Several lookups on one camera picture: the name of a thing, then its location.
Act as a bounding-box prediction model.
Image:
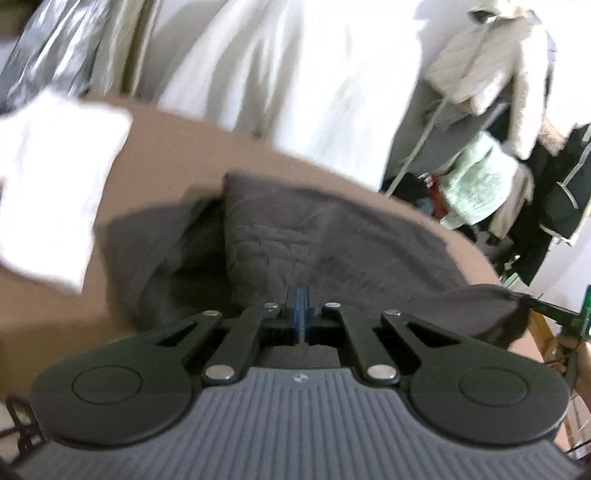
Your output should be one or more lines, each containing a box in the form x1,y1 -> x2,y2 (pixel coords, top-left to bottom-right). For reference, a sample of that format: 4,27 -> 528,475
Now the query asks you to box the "light green cloth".
436,131 -> 522,229

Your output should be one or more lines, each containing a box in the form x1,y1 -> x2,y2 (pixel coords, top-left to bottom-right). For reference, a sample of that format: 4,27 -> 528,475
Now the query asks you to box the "silver plastic bag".
0,0 -> 116,112

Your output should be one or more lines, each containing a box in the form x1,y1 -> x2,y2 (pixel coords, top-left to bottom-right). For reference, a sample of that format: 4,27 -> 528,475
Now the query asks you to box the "cream puffer jacket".
425,0 -> 555,160

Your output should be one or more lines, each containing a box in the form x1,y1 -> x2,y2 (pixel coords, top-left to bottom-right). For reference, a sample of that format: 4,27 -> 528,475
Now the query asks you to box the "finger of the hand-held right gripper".
522,295 -> 580,324

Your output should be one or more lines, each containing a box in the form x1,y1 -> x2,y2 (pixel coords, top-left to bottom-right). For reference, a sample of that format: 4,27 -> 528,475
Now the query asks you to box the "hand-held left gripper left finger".
134,285 -> 302,386

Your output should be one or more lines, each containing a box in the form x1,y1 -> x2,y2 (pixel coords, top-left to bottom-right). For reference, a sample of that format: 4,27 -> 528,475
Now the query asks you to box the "white fleece garment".
0,90 -> 134,296

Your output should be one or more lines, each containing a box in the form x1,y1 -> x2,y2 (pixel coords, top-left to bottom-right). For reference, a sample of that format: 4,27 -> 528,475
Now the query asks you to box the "black metal rack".
0,394 -> 44,467

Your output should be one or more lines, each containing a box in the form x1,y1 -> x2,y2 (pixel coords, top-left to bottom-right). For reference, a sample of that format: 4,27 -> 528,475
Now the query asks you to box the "grey hanging garment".
392,99 -> 509,181

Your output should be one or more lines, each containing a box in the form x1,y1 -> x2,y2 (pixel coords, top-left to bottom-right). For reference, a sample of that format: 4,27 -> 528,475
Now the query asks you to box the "white cable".
383,90 -> 455,197

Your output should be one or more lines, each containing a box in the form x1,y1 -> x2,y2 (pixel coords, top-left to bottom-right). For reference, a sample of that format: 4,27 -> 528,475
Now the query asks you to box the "person's right hand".
570,344 -> 591,407

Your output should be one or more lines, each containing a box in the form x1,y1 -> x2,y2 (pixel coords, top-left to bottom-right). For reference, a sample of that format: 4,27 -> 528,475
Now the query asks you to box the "dark jacket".
522,122 -> 591,287

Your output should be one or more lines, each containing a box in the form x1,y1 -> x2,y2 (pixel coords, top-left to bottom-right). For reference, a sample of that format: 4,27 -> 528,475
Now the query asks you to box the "beige curtain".
78,0 -> 162,100

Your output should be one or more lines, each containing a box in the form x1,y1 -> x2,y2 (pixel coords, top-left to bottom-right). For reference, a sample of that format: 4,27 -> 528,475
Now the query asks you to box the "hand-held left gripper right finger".
301,285 -> 467,387

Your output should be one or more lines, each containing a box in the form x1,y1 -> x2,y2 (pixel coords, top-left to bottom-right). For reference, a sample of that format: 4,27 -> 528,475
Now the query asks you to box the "dark brown knit sweater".
106,172 -> 532,365

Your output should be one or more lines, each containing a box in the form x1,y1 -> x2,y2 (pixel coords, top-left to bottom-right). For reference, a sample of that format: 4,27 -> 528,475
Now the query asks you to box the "cream fleece robe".
139,0 -> 444,192

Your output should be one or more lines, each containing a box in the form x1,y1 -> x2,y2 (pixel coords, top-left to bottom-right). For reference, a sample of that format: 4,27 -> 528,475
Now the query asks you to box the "dark clothes pile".
397,171 -> 448,217

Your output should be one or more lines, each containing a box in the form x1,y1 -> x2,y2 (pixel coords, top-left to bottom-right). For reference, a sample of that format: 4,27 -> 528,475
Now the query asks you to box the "beige hanging garment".
487,164 -> 536,241

